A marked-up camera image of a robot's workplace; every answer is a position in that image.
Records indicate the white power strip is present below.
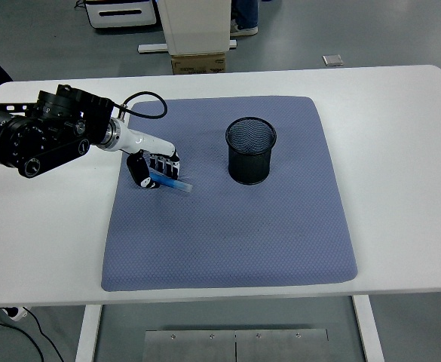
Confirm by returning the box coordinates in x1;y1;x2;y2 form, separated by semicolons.
1;305;31;323

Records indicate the white pedestal column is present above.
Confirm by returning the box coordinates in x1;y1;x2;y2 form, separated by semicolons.
158;0;233;57

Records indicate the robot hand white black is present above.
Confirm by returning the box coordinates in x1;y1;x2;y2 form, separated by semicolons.
115;123;181;191

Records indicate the small grey floor plate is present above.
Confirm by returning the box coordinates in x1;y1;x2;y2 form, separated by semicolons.
322;54;345;68

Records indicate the grey metal plate with screws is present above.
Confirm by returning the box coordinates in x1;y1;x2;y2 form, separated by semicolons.
144;328;330;362

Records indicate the blue-grey textured mat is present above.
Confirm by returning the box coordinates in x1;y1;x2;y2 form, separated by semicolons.
101;95;360;292

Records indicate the white table leg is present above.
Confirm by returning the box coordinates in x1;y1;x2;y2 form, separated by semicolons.
351;294;386;362
74;303;104;362

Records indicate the white appliance with black slot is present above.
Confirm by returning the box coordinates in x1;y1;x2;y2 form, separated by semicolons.
84;0;159;30

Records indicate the white pedestal base bar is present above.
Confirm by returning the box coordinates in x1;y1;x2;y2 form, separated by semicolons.
137;38;239;54

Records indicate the black mesh pen holder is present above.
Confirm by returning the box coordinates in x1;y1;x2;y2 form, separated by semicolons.
225;116;278;186

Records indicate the brown cardboard box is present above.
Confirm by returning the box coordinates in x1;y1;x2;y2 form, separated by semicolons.
170;52;228;75

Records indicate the black floor cable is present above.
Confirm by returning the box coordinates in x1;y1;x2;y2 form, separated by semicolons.
0;308;66;362

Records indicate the blue marker with clear cap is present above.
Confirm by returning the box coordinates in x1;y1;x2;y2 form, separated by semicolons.
148;170;194;193

